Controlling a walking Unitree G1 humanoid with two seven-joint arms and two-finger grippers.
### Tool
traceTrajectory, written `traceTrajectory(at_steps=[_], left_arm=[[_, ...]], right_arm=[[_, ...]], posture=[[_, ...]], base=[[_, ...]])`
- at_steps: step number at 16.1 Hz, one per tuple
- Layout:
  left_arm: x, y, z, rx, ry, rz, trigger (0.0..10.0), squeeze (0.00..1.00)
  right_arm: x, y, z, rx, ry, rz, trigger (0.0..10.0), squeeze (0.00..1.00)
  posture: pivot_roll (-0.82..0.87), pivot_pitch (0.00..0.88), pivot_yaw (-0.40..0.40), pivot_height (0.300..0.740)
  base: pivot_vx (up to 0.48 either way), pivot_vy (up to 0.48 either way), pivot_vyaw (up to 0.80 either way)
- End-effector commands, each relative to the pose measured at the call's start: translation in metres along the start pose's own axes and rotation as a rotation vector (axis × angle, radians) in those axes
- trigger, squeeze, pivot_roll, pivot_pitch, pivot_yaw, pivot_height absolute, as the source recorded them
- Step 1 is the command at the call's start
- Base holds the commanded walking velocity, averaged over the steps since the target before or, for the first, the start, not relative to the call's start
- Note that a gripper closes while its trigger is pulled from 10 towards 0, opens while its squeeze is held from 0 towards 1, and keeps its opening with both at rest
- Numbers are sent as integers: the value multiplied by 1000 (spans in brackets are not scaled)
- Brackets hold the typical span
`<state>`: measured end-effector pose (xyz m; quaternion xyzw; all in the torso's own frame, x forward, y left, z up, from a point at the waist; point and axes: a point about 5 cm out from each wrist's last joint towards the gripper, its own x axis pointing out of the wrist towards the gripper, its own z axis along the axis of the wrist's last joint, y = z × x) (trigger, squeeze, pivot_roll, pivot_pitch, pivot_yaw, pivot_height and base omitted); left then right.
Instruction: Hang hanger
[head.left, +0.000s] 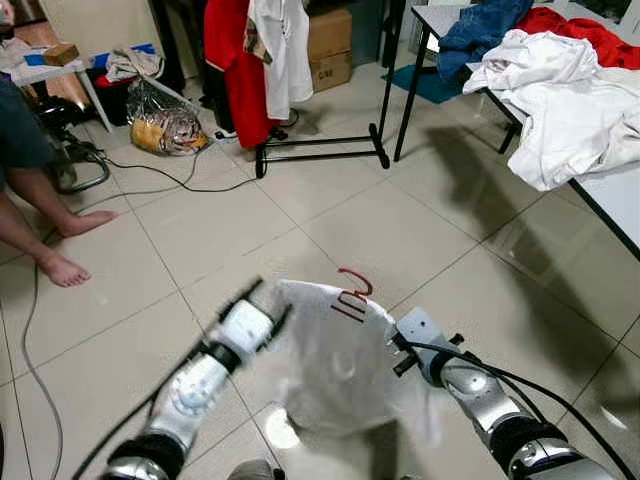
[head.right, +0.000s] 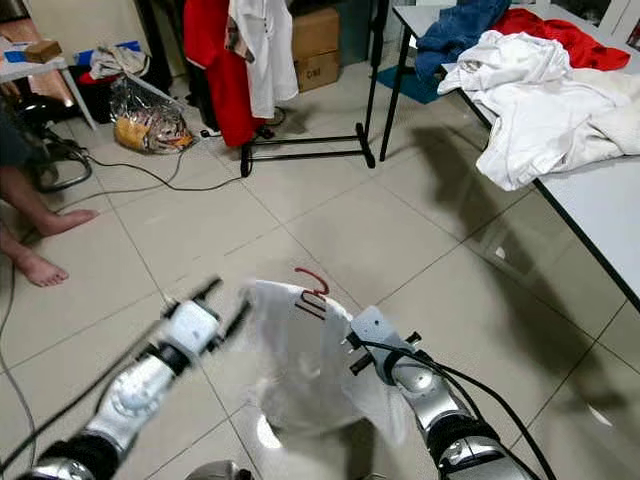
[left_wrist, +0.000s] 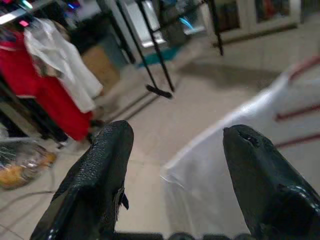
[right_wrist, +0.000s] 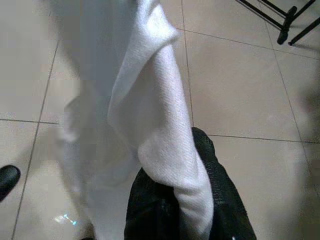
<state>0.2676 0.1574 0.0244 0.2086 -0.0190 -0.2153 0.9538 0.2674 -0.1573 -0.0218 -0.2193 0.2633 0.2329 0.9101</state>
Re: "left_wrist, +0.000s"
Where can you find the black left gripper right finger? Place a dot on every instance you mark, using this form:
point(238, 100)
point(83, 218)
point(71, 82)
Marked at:
point(270, 195)

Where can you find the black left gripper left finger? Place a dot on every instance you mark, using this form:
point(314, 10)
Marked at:
point(95, 187)

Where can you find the white T-shirt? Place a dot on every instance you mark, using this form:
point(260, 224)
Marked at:
point(200, 162)

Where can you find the red plastic hanger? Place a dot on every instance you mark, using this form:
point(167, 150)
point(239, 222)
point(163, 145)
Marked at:
point(307, 66)

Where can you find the clear plastic bag with packets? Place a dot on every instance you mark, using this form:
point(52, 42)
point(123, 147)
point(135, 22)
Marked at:
point(22, 170)

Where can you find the red shirt with white trim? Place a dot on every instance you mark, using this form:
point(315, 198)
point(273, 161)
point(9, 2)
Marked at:
point(55, 105)

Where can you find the white polo shirt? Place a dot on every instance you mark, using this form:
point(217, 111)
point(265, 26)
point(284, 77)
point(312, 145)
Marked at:
point(75, 75)

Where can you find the black clothes rack stand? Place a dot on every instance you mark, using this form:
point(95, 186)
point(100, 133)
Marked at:
point(160, 91)

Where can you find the large cardboard box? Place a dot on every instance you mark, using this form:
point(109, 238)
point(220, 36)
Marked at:
point(100, 67)

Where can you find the teal floor mat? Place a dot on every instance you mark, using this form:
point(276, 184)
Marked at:
point(171, 53)

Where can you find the white glass-door cabinet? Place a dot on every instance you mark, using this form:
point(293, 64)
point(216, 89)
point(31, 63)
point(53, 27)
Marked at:
point(246, 15)

